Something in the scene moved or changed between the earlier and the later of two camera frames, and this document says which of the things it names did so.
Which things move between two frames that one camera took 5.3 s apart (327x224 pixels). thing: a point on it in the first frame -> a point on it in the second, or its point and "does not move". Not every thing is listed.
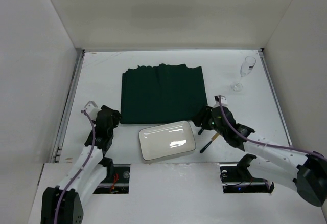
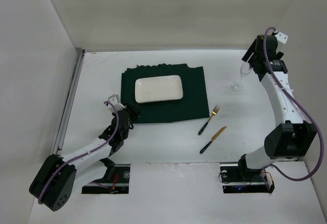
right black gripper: (204, 118) -> (254, 59)
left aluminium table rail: (80, 53) does not move
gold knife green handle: (209, 142) does not move
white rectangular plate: (166, 140) -> (158, 88)
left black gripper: (110, 114) -> (131, 113)
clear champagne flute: (246, 69) does not move
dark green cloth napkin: (162, 94) does not move
